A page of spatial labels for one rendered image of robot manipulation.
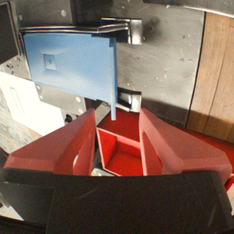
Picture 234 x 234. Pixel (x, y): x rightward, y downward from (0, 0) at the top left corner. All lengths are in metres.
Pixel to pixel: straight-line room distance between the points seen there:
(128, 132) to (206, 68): 0.15
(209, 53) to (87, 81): 0.15
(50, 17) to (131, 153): 0.30
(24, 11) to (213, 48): 0.24
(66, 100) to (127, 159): 0.20
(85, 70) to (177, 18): 0.13
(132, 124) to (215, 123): 0.13
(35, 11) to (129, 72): 0.16
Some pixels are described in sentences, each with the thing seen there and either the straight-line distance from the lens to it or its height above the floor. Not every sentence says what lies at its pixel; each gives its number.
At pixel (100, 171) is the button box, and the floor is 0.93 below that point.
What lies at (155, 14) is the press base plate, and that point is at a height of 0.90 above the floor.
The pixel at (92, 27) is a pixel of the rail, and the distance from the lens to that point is 0.18.
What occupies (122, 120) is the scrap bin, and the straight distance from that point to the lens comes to 0.31.
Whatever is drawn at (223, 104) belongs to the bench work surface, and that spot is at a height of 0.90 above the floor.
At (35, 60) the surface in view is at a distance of 0.26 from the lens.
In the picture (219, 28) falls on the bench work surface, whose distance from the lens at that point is 0.24.
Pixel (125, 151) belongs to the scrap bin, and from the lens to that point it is 0.41.
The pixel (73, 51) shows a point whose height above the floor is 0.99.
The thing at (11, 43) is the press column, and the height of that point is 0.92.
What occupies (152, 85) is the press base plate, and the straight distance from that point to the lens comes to 0.29.
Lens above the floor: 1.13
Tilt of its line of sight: 41 degrees down
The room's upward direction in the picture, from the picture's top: 140 degrees counter-clockwise
